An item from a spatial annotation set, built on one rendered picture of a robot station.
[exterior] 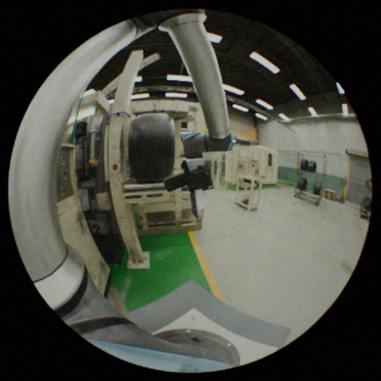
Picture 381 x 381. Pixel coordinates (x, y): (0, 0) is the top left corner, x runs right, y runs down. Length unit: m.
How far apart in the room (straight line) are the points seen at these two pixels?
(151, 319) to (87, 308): 0.33
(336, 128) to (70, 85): 11.51
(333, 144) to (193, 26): 10.99
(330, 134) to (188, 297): 11.41
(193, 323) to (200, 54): 0.64
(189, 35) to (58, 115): 0.29
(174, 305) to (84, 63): 0.60
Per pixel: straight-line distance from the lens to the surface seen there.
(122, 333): 0.15
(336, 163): 10.83
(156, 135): 0.69
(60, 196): 0.90
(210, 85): 0.34
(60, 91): 0.16
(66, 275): 0.15
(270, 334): 0.52
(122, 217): 1.04
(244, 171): 4.86
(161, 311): 0.48
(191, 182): 0.33
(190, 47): 0.33
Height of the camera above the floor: 1.05
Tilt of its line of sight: 14 degrees down
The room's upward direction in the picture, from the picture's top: straight up
